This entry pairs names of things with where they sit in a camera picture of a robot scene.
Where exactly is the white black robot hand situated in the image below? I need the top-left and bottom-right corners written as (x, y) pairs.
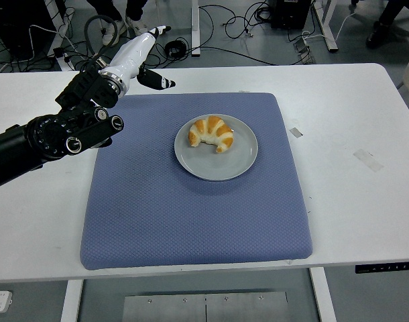
top-left (105, 25), bottom-right (178, 91)

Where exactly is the golden croissant bread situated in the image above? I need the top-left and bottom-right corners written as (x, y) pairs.
top-left (187, 115), bottom-right (234, 154)

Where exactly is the person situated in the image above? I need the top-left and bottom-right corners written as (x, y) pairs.
top-left (365, 0), bottom-right (409, 50)
top-left (86, 0), bottom-right (152, 46)

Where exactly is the white desk leg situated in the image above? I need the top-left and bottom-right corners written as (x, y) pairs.
top-left (313, 0), bottom-right (339, 53)
top-left (190, 0), bottom-right (201, 57)

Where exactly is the white floor power strip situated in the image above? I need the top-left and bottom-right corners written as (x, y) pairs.
top-left (53, 46), bottom-right (74, 72)

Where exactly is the large black box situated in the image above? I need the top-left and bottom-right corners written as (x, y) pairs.
top-left (0, 0), bottom-right (55, 53)

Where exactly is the grey round plate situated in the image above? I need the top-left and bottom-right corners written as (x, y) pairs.
top-left (173, 113), bottom-right (259, 182)

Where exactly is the black computer box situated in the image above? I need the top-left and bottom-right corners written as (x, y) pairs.
top-left (270, 0), bottom-right (311, 30)

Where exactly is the grey foot pedal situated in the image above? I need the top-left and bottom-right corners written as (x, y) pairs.
top-left (292, 38), bottom-right (316, 65)

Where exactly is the blue quilted mat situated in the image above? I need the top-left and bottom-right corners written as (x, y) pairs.
top-left (79, 92), bottom-right (314, 271)

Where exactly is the large clear tape piece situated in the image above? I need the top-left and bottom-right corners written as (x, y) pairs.
top-left (353, 148), bottom-right (384, 173)

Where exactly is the white table leg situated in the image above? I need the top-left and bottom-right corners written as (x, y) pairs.
top-left (308, 267), bottom-right (338, 322)
top-left (60, 279), bottom-right (84, 322)

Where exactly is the grey metal plate with screws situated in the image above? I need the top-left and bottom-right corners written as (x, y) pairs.
top-left (121, 290), bottom-right (289, 322)

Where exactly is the black table control panel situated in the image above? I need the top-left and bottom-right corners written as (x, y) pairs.
top-left (354, 263), bottom-right (409, 274)

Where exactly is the coiled black cable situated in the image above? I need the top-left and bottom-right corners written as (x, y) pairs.
top-left (164, 39), bottom-right (188, 58)

